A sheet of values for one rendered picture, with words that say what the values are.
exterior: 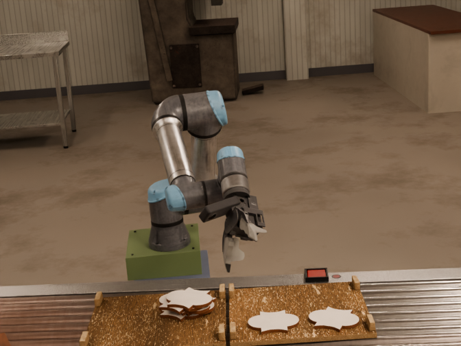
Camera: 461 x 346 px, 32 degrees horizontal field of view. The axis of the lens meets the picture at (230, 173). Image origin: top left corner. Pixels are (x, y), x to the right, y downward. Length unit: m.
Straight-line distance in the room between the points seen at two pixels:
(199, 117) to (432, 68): 6.52
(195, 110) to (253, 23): 8.70
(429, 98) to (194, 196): 6.86
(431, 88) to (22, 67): 5.50
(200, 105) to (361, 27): 8.98
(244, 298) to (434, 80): 6.62
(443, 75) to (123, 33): 4.45
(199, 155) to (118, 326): 0.64
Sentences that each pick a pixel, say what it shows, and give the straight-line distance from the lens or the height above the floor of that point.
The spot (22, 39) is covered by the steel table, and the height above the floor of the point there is 1.04.
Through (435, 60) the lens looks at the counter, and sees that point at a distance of 8.93.
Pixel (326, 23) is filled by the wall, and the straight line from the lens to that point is 11.36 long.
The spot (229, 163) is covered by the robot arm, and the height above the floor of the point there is 1.43.
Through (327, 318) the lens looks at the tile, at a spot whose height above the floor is 0.95.
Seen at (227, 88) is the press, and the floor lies 0.17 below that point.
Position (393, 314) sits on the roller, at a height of 0.92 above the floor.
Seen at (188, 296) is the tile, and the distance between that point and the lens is 2.47.
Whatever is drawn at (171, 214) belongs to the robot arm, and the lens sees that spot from 2.87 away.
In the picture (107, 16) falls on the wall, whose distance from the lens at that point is 11.20.
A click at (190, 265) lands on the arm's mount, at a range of 2.90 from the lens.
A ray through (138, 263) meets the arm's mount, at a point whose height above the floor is 0.93.
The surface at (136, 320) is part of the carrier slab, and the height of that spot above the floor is 0.94.
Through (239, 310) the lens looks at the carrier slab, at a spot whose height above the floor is 0.94.
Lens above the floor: 2.04
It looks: 17 degrees down
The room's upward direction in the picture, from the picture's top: 4 degrees counter-clockwise
